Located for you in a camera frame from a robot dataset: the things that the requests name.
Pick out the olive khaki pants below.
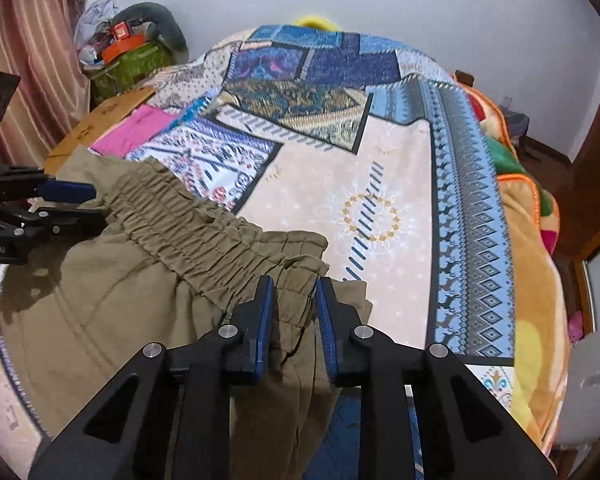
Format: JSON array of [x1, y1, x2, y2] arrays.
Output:
[[0, 145, 374, 480]]

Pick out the brown cardboard box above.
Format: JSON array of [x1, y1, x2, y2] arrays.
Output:
[[43, 87, 155, 174]]

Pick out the folded pink pants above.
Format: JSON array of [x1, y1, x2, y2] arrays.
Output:
[[90, 104, 175, 158]]

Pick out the orange yellow fleece blanket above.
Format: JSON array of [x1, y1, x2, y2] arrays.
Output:
[[460, 84, 570, 454]]

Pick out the green bag with clutter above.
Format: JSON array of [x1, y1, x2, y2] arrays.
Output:
[[74, 0, 183, 105]]

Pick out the pink striped curtain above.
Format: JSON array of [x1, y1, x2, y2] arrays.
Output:
[[0, 0, 91, 166]]

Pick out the grey plush pillow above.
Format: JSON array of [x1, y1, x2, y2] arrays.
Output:
[[111, 2, 188, 52]]

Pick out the brown wooden door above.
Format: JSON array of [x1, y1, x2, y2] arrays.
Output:
[[554, 105, 600, 335]]

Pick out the blue patchwork bedsheet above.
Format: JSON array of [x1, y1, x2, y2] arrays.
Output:
[[0, 25, 515, 478]]

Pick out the yellow pillow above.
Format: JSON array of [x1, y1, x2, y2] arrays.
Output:
[[294, 15, 340, 32]]

